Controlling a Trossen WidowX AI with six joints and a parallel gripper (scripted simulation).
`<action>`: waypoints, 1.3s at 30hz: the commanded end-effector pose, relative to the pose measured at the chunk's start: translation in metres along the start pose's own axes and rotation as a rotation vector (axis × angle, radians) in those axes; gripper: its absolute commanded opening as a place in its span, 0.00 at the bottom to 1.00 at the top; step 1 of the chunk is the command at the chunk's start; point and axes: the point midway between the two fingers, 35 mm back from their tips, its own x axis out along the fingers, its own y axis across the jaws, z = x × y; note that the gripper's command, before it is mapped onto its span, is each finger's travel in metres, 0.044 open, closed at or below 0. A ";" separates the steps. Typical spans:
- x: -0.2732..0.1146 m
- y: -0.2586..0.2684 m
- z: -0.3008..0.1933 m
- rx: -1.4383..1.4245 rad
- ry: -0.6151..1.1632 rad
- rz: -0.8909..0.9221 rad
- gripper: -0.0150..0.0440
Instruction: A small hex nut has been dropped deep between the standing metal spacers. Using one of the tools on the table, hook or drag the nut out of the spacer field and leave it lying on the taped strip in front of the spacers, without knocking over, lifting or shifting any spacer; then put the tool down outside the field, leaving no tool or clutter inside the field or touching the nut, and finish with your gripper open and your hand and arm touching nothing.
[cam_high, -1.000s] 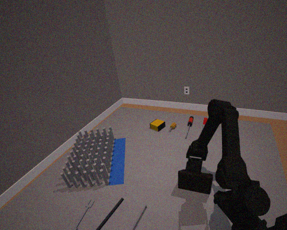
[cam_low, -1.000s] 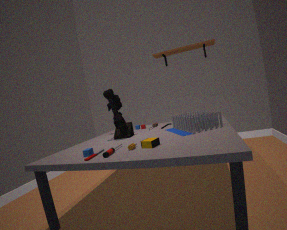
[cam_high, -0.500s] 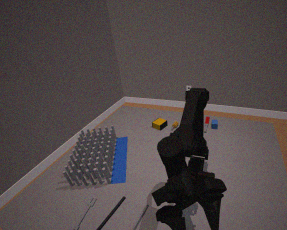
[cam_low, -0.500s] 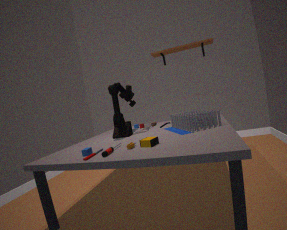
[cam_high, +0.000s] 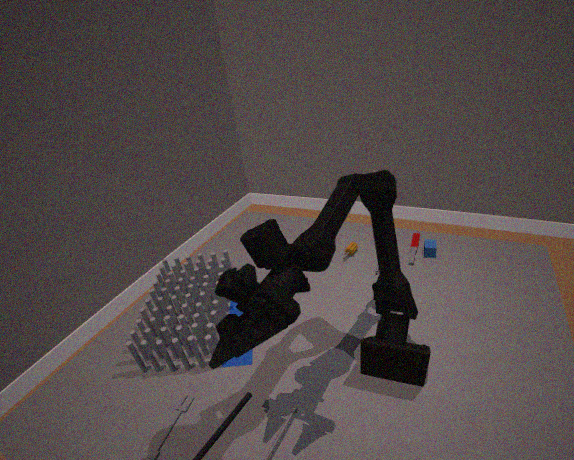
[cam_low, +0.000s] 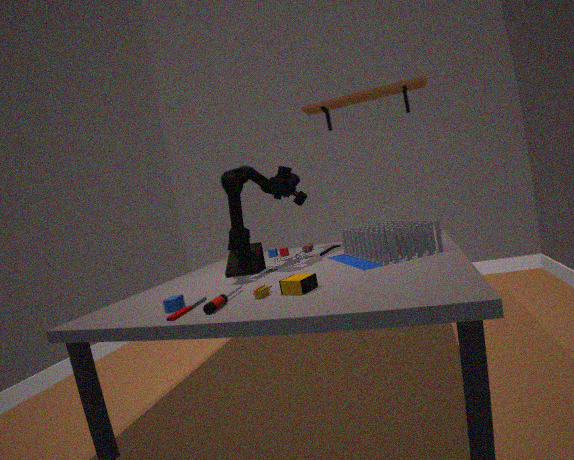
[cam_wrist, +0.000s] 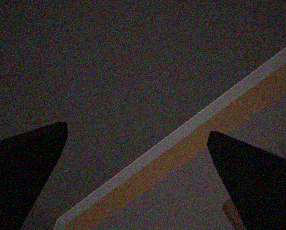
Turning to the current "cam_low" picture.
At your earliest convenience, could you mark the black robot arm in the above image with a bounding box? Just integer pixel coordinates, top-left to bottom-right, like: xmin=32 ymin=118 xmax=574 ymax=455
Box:
xmin=221 ymin=165 xmax=300 ymax=264

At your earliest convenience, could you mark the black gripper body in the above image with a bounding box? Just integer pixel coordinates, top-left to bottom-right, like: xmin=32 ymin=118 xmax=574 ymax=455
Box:
xmin=282 ymin=183 xmax=307 ymax=206

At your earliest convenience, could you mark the red and black screwdriver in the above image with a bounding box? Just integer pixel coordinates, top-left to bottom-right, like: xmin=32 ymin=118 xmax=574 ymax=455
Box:
xmin=203 ymin=286 xmax=242 ymax=315

